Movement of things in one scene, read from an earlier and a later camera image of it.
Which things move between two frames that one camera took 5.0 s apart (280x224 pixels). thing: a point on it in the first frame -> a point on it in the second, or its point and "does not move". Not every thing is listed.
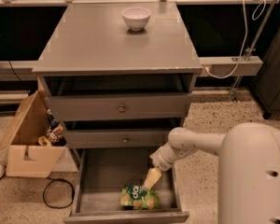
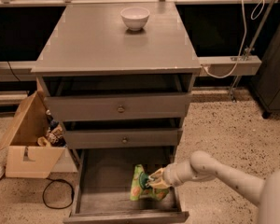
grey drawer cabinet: x=119 y=76 does not move
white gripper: x=159 y=161 -> x=170 y=175
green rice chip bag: x=134 y=197 -> x=139 y=189
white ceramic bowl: x=136 y=18 does not move
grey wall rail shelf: x=221 y=66 does not move
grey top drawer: x=119 y=97 does not move
